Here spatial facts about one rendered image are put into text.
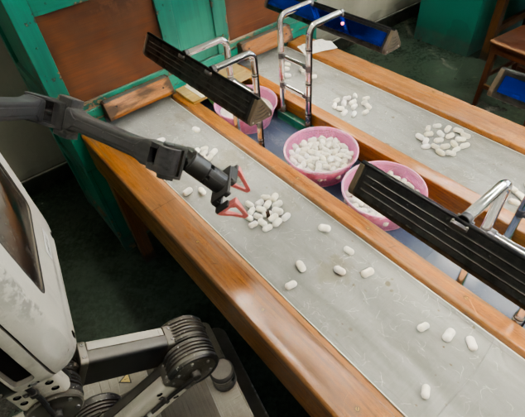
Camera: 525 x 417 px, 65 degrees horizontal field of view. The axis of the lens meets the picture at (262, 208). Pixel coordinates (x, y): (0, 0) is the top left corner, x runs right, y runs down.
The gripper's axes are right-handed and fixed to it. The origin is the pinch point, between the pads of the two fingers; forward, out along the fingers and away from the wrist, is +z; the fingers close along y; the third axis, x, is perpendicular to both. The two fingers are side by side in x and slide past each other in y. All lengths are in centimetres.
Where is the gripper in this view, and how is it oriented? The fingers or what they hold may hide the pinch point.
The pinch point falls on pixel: (245, 202)
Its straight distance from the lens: 111.4
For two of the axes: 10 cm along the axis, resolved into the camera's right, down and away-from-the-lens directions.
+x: 7.2, -4.6, -5.2
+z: 6.9, 5.2, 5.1
